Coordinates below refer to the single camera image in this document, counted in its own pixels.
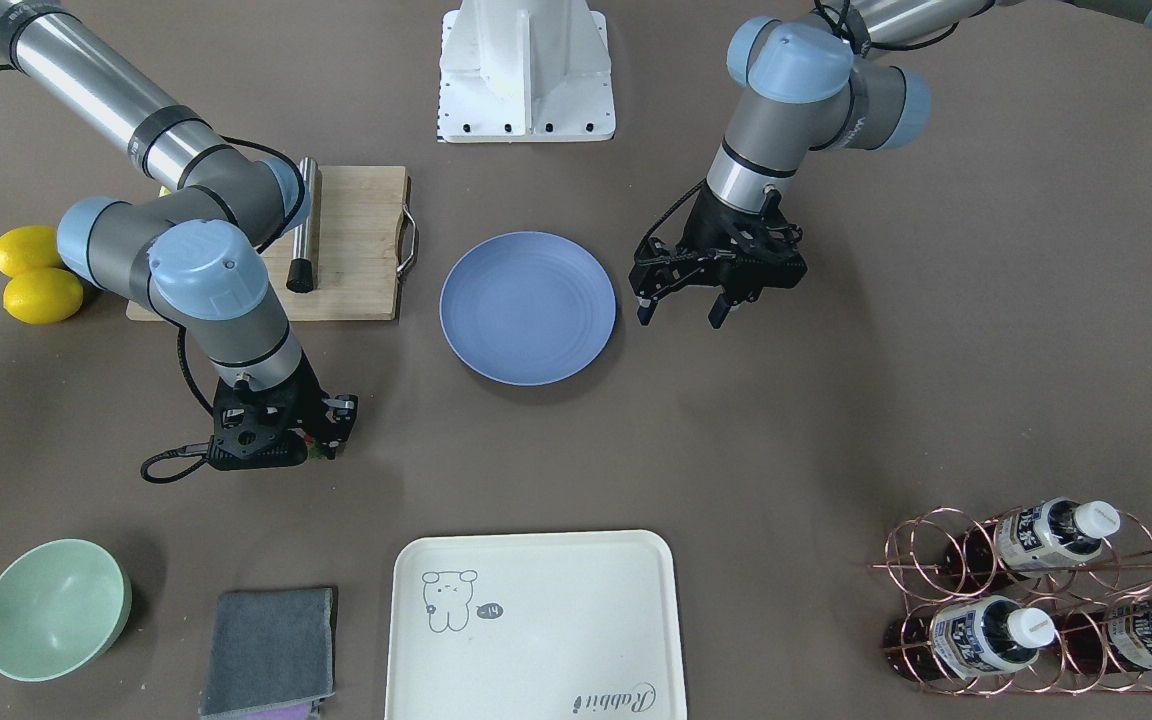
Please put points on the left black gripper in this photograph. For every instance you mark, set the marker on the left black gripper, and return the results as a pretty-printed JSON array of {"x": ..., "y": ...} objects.
[{"x": 708, "y": 229}]

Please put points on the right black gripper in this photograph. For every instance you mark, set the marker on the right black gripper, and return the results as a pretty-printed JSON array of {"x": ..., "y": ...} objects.
[{"x": 308, "y": 398}]

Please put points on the blue plate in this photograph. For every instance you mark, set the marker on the blue plate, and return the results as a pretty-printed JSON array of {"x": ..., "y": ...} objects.
[{"x": 527, "y": 308}]

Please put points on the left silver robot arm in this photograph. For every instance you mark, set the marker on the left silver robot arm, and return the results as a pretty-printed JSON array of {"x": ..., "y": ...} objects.
[{"x": 815, "y": 83}]

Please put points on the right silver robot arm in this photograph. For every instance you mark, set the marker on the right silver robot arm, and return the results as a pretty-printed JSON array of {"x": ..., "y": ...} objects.
[{"x": 191, "y": 257}]

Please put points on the steel muddler black tip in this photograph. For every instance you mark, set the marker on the steel muddler black tip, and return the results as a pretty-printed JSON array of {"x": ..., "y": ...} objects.
[{"x": 302, "y": 272}]

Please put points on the wooden cutting board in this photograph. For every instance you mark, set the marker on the wooden cutting board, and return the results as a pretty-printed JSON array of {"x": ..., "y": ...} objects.
[{"x": 359, "y": 224}]

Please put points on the grey folded cloth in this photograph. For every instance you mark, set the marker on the grey folded cloth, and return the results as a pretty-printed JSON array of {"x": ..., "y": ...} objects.
[{"x": 271, "y": 655}]

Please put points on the cream rabbit tray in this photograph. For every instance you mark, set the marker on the cream rabbit tray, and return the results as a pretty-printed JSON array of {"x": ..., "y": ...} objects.
[{"x": 575, "y": 625}]

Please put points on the whole yellow lemon two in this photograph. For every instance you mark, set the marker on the whole yellow lemon two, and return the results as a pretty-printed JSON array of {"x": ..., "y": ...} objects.
[{"x": 43, "y": 295}]

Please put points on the green bowl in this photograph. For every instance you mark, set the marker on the green bowl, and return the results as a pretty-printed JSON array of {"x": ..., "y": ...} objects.
[{"x": 62, "y": 604}]

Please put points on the whole yellow lemon one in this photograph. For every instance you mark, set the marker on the whole yellow lemon one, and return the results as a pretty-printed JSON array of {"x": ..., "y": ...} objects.
[{"x": 28, "y": 248}]

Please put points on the tea bottle middle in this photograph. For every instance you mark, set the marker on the tea bottle middle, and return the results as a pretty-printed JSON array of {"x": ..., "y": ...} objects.
[{"x": 1022, "y": 544}]

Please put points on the tea bottle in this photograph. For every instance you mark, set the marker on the tea bottle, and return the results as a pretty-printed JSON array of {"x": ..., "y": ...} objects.
[
  {"x": 990, "y": 636},
  {"x": 1022, "y": 544},
  {"x": 1113, "y": 641}
]

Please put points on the tea bottle near front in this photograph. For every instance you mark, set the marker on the tea bottle near front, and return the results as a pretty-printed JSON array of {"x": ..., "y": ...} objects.
[{"x": 990, "y": 636}]

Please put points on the tea bottle far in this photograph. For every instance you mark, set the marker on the tea bottle far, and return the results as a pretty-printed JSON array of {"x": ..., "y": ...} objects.
[{"x": 1113, "y": 641}]

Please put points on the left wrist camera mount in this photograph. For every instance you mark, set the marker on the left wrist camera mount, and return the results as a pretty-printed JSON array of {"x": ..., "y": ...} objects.
[{"x": 767, "y": 256}]

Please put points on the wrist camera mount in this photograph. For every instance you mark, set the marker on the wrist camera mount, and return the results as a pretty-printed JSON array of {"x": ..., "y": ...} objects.
[
  {"x": 248, "y": 437},
  {"x": 767, "y": 256}
]

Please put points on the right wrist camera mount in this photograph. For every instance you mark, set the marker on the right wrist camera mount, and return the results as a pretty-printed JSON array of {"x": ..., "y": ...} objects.
[{"x": 248, "y": 437}]

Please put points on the white camera post base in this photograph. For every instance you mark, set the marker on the white camera post base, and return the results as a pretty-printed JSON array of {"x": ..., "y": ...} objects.
[{"x": 525, "y": 71}]

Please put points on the copper wire bottle rack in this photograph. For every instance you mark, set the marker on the copper wire bottle rack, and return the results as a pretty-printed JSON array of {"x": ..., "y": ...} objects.
[{"x": 913, "y": 555}]

